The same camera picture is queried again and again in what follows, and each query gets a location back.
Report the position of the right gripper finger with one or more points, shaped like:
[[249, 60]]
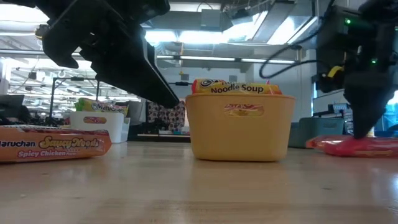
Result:
[[367, 105]]

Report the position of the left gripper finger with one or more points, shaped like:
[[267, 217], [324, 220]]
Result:
[[130, 68], [150, 51]]

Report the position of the red Saucy Noods pack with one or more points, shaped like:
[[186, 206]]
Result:
[[53, 146], [348, 147]]

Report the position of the lime chili noodle pack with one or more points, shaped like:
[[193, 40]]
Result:
[[99, 106]]

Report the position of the orange chicken noodle pack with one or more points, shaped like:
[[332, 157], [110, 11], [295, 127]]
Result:
[[248, 89], [206, 85], [244, 110]]

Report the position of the yellow plastic bin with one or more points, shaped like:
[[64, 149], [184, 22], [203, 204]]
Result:
[[239, 137]]

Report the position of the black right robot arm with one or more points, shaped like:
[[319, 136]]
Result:
[[357, 31]]

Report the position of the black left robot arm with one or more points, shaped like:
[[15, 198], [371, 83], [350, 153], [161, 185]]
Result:
[[18, 2]]

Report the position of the long fluorescent light strip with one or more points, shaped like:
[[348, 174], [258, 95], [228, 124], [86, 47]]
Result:
[[267, 61], [208, 58]]

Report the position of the patterned fabric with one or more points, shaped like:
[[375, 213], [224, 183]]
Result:
[[168, 116]]

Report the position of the white plastic bin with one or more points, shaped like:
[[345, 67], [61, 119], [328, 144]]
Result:
[[102, 130]]

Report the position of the black pole stand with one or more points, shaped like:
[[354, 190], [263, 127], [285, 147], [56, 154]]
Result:
[[52, 99]]

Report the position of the black monitor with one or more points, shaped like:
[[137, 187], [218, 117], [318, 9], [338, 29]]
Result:
[[11, 102]]

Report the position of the silver air duct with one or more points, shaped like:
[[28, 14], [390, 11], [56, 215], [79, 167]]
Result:
[[280, 21]]

